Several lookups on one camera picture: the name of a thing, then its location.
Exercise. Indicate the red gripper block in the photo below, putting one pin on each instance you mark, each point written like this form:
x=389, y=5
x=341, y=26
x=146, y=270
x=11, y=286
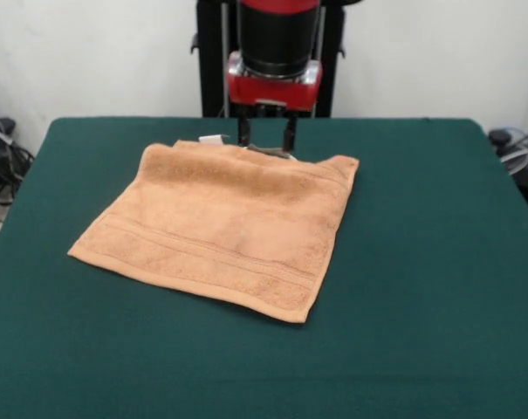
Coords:
x=272, y=91

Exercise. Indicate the tan terry towel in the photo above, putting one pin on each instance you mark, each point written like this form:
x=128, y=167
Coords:
x=224, y=227

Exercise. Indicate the dark green table cloth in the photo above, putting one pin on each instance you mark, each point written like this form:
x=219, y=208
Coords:
x=420, y=262

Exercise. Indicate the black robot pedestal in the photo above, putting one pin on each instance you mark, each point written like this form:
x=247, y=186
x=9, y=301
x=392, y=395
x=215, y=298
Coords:
x=211, y=57

